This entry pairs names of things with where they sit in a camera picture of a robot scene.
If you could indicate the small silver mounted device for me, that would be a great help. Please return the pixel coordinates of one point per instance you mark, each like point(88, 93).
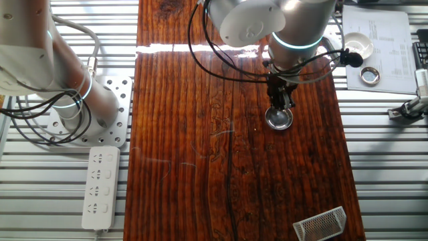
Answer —
point(411, 107)

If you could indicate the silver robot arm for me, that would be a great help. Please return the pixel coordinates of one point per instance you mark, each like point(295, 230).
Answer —
point(67, 83)

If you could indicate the printed paper sheet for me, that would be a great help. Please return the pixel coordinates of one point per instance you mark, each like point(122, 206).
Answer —
point(394, 50)

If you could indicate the white power strip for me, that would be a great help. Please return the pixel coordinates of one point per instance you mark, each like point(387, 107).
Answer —
point(100, 187)

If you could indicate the small round metal tin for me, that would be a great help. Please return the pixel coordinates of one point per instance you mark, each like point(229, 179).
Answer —
point(370, 75)

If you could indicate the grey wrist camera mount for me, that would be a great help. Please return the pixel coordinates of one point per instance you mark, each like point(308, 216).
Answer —
point(329, 45)

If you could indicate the black keyboard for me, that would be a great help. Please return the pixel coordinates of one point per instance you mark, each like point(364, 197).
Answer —
point(421, 50)

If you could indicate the small round steel plate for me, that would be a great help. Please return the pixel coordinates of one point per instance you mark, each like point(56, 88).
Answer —
point(279, 120)

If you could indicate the white mesh basket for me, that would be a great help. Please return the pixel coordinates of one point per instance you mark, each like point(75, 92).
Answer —
point(321, 226)

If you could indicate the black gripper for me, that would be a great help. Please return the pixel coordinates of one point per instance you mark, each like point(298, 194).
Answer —
point(281, 87)

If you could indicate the small white ceramic dish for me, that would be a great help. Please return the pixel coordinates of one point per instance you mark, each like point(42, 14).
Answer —
point(359, 45)

